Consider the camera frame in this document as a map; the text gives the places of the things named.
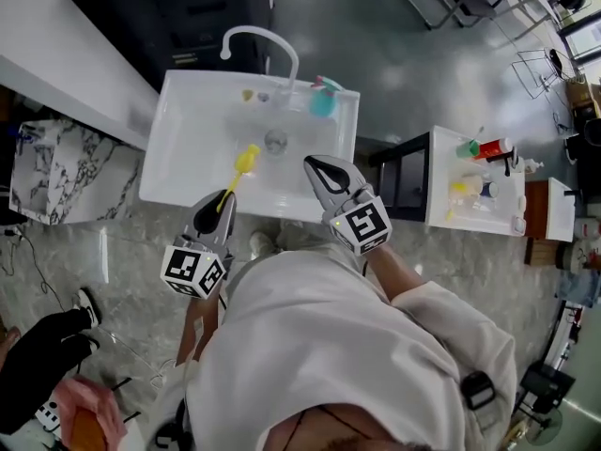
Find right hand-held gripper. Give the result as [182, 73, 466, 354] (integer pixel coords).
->
[303, 155, 393, 257]

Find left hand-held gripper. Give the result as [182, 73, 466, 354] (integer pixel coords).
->
[160, 189, 238, 300]

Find green plastic cup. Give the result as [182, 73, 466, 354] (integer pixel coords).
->
[454, 138, 481, 159]

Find person's right forearm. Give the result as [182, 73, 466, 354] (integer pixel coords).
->
[363, 241, 426, 304]

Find person's left forearm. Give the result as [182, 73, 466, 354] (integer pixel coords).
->
[176, 293, 222, 368]

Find person's legs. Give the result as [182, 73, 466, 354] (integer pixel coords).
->
[248, 220, 339, 258]

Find large white sink basin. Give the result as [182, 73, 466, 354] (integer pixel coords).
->
[139, 68, 362, 223]

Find teal spray bottle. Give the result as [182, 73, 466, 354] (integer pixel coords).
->
[308, 75, 347, 118]

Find white faucet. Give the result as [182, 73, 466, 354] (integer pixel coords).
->
[219, 24, 301, 107]

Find marble patterned box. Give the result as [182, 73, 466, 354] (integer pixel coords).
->
[8, 119, 145, 227]

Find red bottle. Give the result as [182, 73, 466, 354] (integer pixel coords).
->
[473, 137, 514, 162]

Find person's white shirt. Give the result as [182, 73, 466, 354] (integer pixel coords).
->
[159, 241, 517, 451]

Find brown wooden cabinet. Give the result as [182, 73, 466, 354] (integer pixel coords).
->
[523, 180, 564, 267]

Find black cabinet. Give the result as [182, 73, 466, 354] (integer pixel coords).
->
[60, 0, 274, 93]

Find pink plastic bag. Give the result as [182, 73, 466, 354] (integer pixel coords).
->
[51, 376, 128, 451]

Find white curved counter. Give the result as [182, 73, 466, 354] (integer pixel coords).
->
[0, 0, 161, 152]

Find small white sink basin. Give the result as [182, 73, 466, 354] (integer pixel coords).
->
[547, 176, 577, 243]

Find black clip-on device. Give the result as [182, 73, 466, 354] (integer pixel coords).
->
[460, 370, 497, 412]

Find black equipment stand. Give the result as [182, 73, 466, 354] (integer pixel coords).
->
[518, 360, 577, 415]

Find grey floor fan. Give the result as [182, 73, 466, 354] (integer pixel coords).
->
[525, 409, 562, 445]

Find black table frame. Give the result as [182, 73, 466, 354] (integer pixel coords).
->
[368, 132, 431, 223]

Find wire frame stool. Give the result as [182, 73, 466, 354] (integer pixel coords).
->
[510, 48, 577, 101]

